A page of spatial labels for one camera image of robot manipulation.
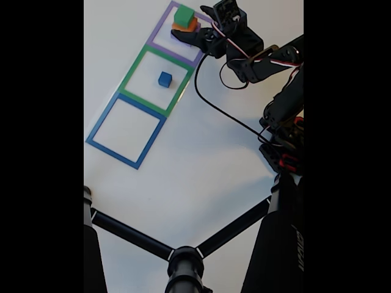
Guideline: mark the gripper camera board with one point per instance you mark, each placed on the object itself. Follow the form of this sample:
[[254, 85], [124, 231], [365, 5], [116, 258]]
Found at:
[[227, 12]]

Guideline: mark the green cube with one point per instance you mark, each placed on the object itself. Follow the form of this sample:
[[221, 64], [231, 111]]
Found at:
[[184, 14]]

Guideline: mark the black tripod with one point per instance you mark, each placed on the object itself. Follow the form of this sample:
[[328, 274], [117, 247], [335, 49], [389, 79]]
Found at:
[[183, 265]]

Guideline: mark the orange cube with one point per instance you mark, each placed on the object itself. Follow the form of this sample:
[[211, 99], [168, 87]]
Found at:
[[191, 26]]

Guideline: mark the green square frame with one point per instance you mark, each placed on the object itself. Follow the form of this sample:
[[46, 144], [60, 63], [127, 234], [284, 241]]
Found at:
[[155, 102]]

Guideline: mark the purple square frame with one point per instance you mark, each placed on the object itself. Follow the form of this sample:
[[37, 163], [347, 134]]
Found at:
[[162, 27]]

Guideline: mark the red black table clamp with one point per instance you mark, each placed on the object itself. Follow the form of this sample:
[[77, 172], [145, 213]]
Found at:
[[287, 161]]

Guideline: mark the small blue cube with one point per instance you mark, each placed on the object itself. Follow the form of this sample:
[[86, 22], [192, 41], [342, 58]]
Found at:
[[165, 79]]

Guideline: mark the flat purple block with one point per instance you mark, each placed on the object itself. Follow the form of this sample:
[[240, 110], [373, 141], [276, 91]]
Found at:
[[198, 27]]

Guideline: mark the blue square frame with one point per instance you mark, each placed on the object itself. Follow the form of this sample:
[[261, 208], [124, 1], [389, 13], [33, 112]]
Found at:
[[122, 155]]

